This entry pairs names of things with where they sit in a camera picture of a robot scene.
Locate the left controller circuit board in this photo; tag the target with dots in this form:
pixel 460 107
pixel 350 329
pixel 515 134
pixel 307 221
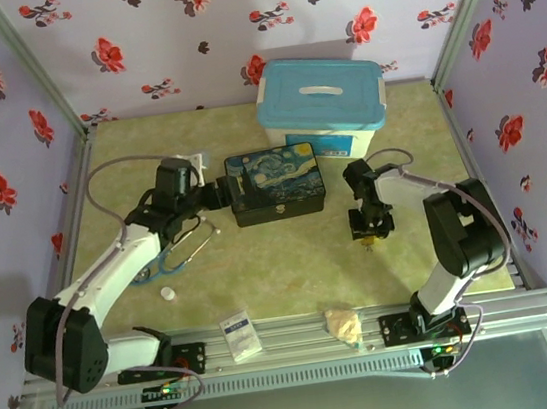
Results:
pixel 162 393

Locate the aluminium table edge rail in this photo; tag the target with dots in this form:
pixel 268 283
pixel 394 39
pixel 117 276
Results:
pixel 291 340

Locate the blue tube stethoscope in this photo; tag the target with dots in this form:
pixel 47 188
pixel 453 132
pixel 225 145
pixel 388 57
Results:
pixel 170 266

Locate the starry night tin box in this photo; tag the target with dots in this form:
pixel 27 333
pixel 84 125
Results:
pixel 275 179

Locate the white paper packet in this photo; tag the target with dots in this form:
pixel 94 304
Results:
pixel 240 337

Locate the right controller circuit board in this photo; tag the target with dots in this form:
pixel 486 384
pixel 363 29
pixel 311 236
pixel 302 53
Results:
pixel 441 351

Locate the aluminium frame post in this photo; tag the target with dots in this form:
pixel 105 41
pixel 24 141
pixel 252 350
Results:
pixel 39 74
pixel 467 7

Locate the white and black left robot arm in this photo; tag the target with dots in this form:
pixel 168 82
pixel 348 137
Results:
pixel 111 271

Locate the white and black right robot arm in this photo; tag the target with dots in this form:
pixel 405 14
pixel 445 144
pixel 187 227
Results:
pixel 463 227

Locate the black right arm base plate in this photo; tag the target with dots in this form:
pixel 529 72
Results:
pixel 396 329

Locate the clear bag of cream contents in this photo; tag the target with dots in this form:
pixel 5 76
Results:
pixel 342 327

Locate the controller circuit board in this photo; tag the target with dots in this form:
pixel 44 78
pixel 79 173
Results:
pixel 441 351
pixel 162 393

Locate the small white bottle cap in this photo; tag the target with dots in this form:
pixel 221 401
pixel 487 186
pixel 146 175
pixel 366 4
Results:
pixel 168 294

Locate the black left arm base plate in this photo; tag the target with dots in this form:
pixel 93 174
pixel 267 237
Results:
pixel 193 358

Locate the blue lidded white storage box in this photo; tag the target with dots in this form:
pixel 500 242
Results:
pixel 319 92

